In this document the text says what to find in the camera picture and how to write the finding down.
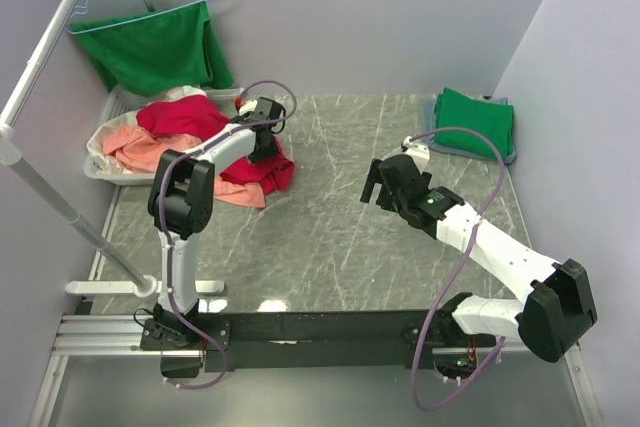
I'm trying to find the red t-shirt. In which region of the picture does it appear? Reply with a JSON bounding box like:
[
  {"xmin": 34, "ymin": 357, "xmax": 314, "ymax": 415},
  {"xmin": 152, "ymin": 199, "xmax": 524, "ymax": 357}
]
[{"xmin": 136, "ymin": 94, "xmax": 295, "ymax": 195}]

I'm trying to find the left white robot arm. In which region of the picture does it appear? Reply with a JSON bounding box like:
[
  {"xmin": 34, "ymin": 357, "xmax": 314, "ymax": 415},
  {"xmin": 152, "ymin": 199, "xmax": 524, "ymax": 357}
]
[{"xmin": 148, "ymin": 97, "xmax": 286, "ymax": 349}]

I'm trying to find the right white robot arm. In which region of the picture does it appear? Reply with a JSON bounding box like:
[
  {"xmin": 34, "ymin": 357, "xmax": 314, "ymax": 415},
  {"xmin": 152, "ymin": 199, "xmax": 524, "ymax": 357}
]
[{"xmin": 361, "ymin": 153, "xmax": 597, "ymax": 363}]

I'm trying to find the folded grey-blue t-shirt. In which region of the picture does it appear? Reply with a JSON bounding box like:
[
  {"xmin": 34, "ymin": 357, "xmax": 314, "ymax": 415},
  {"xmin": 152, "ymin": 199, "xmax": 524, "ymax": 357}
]
[{"xmin": 420, "ymin": 97, "xmax": 517, "ymax": 165}]

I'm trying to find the folded green t-shirt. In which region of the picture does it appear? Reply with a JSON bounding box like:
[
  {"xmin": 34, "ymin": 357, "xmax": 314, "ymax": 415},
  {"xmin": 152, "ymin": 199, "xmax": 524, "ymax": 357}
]
[{"xmin": 434, "ymin": 88, "xmax": 515, "ymax": 162}]

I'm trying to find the peach t-shirt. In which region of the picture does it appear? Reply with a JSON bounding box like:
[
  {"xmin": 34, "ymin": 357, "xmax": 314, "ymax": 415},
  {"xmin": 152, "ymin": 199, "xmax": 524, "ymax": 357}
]
[{"xmin": 102, "ymin": 125, "xmax": 266, "ymax": 208}]

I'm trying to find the hanging green t-shirt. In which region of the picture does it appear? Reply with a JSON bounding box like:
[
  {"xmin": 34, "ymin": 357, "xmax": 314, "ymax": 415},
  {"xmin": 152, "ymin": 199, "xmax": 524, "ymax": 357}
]
[{"xmin": 69, "ymin": 2, "xmax": 234, "ymax": 97}]

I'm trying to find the white laundry basket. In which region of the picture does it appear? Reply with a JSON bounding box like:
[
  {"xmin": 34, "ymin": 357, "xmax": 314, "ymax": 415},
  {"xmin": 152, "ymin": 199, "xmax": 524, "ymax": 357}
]
[{"xmin": 83, "ymin": 86, "xmax": 154, "ymax": 186}]

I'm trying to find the white cloth in basket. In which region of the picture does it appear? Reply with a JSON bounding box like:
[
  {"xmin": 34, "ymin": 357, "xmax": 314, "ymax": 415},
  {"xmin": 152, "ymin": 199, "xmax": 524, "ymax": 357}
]
[{"xmin": 86, "ymin": 110, "xmax": 202, "ymax": 175}]

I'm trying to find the black base beam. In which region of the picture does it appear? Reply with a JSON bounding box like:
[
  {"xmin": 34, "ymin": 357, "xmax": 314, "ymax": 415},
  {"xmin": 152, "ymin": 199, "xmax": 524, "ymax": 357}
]
[{"xmin": 139, "ymin": 307, "xmax": 506, "ymax": 378}]

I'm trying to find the white clothes rack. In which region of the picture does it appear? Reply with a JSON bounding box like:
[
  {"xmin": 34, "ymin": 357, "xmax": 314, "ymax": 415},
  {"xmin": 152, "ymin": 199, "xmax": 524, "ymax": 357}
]
[{"xmin": 0, "ymin": 0, "xmax": 246, "ymax": 298}]

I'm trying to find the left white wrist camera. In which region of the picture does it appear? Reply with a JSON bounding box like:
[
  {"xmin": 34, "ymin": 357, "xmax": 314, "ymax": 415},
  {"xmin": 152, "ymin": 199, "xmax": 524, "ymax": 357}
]
[{"xmin": 235, "ymin": 97, "xmax": 257, "ymax": 116}]

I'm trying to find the aluminium rail frame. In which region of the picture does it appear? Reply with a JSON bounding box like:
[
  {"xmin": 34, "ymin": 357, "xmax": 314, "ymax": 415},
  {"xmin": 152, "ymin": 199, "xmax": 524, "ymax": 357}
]
[{"xmin": 31, "ymin": 315, "xmax": 604, "ymax": 426}]

